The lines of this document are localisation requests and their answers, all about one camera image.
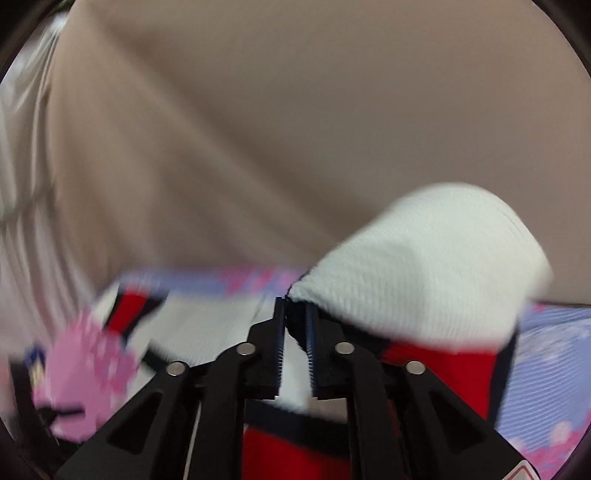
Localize white red knitted sweater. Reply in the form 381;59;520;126
91;182;554;480

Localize pink floral bed sheet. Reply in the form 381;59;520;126
27;269;590;479

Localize silvery satin curtain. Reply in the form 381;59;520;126
1;13;93;351

